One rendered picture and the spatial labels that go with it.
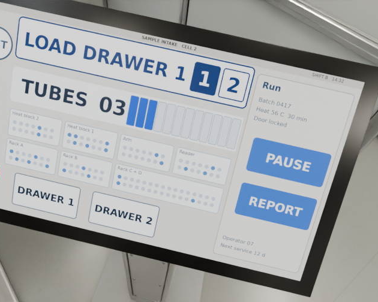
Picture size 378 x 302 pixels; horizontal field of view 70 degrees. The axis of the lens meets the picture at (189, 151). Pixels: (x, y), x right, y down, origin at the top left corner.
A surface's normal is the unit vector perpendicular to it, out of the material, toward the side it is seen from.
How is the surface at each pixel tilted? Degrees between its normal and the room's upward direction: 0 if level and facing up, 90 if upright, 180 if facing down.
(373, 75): 50
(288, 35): 90
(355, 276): 0
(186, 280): 5
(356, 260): 0
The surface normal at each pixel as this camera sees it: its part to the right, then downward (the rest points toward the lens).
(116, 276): 0.04, -0.65
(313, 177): -0.07, 0.15
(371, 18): -0.81, 0.38
